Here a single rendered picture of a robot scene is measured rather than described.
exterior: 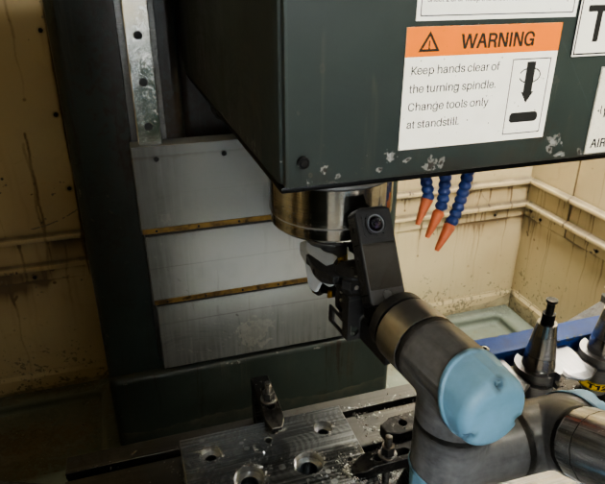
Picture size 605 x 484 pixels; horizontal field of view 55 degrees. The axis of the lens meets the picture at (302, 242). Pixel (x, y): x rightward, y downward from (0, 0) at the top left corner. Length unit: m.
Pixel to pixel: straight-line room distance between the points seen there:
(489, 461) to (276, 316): 0.81
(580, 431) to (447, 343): 0.15
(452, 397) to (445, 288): 1.51
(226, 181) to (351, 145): 0.67
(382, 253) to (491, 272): 1.47
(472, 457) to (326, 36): 0.41
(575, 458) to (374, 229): 0.30
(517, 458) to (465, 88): 0.36
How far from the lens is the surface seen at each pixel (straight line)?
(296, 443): 1.04
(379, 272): 0.66
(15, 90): 1.53
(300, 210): 0.69
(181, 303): 1.28
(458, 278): 2.06
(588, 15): 0.62
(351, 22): 0.50
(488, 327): 2.14
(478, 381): 0.54
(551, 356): 0.85
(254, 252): 1.25
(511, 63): 0.58
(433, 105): 0.54
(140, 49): 1.11
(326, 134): 0.51
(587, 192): 1.87
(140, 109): 1.12
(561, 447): 0.65
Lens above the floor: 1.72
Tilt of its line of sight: 25 degrees down
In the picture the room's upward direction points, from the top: straight up
